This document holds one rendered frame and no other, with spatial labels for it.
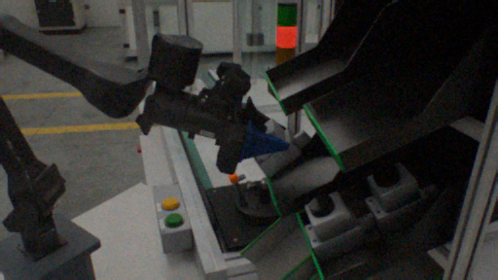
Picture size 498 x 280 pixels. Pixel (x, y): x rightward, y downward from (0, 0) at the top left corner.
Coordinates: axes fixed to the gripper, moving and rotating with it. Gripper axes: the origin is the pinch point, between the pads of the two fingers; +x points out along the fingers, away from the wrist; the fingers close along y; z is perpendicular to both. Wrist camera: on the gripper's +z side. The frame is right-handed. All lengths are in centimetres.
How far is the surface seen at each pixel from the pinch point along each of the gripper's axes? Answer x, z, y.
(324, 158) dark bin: 11.0, -2.8, 2.1
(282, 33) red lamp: 4.8, 4.8, 46.1
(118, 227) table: -23, -54, 30
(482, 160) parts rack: 16.2, 14.0, -22.1
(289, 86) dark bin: 1.1, 7.8, 1.0
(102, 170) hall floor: -65, -166, 205
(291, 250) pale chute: 11.7, -21.3, 0.0
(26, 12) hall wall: -370, -255, 762
